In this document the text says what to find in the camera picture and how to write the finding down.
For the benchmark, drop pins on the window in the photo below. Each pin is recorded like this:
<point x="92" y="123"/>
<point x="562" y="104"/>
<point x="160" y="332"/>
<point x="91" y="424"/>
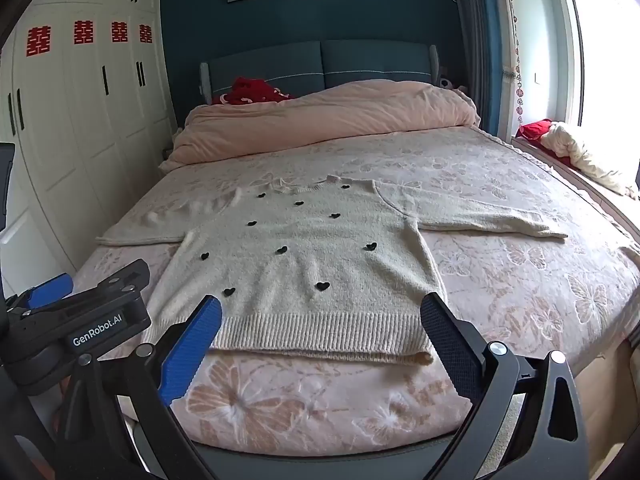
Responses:
<point x="605" y="50"/>

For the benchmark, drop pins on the pink duvet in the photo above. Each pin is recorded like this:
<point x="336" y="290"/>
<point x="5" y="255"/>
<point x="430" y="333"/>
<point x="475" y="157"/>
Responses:
<point x="325" y="120"/>

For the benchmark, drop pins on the red cushion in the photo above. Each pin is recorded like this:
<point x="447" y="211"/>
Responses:
<point x="535" y="130"/>

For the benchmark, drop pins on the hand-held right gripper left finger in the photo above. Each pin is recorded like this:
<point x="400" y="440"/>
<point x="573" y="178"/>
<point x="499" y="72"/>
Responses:
<point x="192" y="350"/>

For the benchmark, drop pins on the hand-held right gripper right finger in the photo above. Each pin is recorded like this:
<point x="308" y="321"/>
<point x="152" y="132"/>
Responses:
<point x="450" y="345"/>

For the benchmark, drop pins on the cream sweater with black hearts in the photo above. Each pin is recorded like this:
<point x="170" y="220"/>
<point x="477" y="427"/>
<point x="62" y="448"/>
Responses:
<point x="300" y="270"/>

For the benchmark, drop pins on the red paper cut decoration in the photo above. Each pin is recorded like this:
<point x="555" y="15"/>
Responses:
<point x="86" y="33"/>
<point x="119" y="31"/>
<point x="145" y="34"/>
<point x="35" y="41"/>

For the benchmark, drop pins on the white crumpled blanket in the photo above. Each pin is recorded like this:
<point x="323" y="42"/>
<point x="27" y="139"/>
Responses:
<point x="590" y="152"/>

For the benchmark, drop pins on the pink butterfly print blanket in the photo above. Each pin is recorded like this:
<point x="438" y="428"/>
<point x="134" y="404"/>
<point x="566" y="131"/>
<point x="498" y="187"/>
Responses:
<point x="500" y="285"/>

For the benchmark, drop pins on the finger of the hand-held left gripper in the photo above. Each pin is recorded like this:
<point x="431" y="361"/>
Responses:
<point x="50" y="290"/>
<point x="125" y="280"/>

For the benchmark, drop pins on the red pillow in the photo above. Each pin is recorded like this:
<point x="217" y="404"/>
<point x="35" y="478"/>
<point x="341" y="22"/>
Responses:
<point x="250" y="91"/>

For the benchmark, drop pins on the plush toy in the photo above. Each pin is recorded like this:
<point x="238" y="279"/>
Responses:
<point x="450" y="84"/>

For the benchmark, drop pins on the white wardrobe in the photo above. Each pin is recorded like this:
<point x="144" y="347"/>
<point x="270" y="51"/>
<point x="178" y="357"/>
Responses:
<point x="75" y="135"/>

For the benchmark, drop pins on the blue grey curtain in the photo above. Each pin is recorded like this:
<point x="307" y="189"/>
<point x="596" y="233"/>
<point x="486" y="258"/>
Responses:
<point x="480" y="45"/>

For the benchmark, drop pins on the blue padded headboard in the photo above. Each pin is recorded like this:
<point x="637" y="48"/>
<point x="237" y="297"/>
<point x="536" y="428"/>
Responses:
<point x="370" y="60"/>

